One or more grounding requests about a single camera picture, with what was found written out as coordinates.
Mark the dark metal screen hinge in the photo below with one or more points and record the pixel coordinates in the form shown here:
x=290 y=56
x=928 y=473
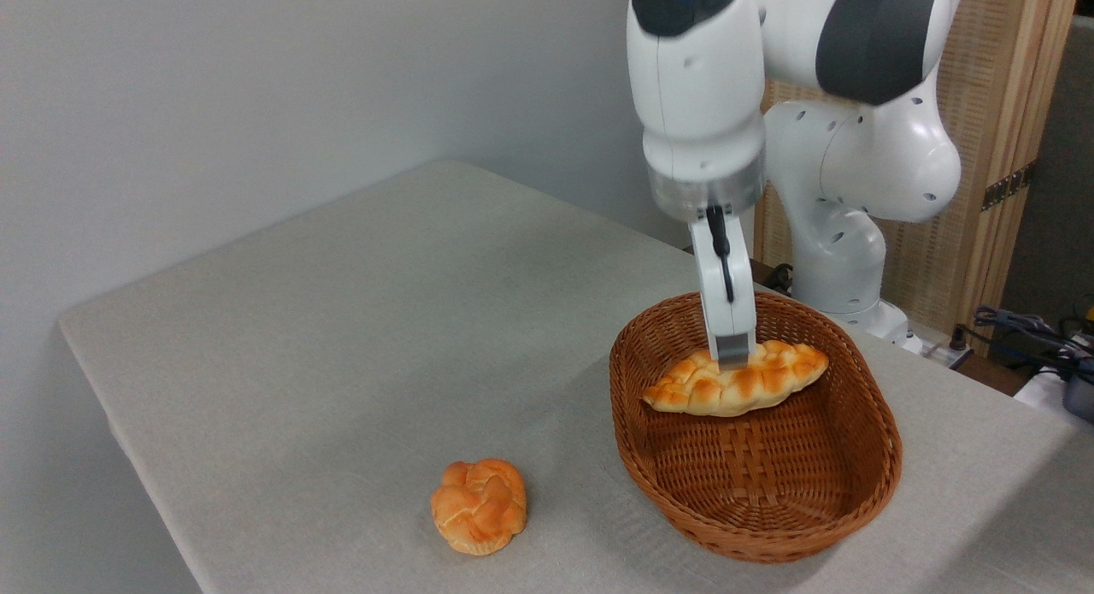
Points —
x=1008 y=185

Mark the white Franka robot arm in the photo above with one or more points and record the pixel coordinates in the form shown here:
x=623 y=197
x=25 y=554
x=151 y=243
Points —
x=855 y=167

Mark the white power strip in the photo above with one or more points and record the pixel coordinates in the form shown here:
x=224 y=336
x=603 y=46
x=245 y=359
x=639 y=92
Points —
x=936 y=348

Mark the round knotted bread roll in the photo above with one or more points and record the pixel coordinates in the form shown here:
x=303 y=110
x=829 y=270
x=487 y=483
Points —
x=479 y=507

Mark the brown oval wicker basket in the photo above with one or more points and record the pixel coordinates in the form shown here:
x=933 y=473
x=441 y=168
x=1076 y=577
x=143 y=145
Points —
x=752 y=483

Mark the grey tablecloth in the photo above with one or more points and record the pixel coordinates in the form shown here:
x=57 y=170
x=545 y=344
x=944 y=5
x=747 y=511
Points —
x=342 y=320

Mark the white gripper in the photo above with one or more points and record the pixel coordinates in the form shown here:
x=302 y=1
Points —
x=737 y=316

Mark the long braided bread loaf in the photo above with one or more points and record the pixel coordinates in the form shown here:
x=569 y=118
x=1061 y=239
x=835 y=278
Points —
x=735 y=387

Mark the grey box device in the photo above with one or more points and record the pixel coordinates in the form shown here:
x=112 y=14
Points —
x=1080 y=397

